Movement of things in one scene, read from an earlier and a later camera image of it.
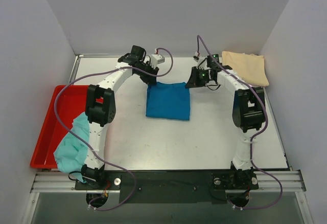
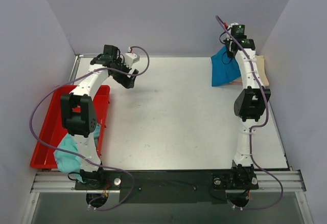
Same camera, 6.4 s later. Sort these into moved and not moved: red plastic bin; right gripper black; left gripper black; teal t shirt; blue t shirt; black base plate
Moved: left gripper black; blue t shirt; right gripper black
Not moved: red plastic bin; black base plate; teal t shirt
